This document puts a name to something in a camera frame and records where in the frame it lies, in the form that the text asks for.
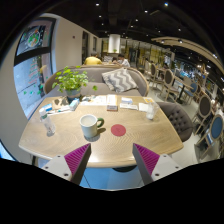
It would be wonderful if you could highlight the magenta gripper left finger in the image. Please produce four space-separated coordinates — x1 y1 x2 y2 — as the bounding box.
41 143 92 186

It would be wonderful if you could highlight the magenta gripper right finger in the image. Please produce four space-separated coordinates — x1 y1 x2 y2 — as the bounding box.
132 142 183 186

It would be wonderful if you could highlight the red round coaster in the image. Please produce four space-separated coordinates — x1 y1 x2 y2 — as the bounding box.
111 124 126 137

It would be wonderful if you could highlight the wooden table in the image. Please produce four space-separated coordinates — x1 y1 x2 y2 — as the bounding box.
19 104 183 168

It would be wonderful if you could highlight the clear drinking glass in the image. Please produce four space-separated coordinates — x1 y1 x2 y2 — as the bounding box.
146 102 159 120

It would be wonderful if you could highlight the dark tufted armchair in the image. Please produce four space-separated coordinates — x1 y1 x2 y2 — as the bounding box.
158 102 193 142

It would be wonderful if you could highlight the blue tissue pack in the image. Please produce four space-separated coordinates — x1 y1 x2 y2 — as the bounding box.
69 98 80 111

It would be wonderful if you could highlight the white paper menu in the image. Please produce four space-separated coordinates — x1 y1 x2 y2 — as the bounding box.
81 95 107 106

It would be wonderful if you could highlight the small table sign card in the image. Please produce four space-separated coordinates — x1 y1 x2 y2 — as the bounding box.
106 94 118 111

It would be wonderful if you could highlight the blue backed wooden chair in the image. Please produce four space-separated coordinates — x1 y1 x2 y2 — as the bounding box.
196 114 223 158

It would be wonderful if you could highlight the grey upholstered sofa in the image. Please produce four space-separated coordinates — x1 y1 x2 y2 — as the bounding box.
44 64 149 97

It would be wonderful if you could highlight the green potted plant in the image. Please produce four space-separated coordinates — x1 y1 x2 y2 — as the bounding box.
52 66 89 99

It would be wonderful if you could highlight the grey zigzag cushion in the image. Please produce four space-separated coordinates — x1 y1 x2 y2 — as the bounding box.
102 68 138 93

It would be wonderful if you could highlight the wooden oval back chair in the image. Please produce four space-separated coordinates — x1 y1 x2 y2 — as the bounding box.
162 69 177 99

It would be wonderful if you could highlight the person in white shirt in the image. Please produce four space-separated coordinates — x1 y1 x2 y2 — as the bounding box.
118 54 130 67

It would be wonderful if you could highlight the person in yellow shirt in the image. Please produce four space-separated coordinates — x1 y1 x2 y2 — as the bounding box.
84 52 102 65

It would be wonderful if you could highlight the white mug green handle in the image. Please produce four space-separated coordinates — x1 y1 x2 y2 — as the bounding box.
80 114 104 138

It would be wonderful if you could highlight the wall food poster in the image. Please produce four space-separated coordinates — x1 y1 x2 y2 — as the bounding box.
16 19 55 56

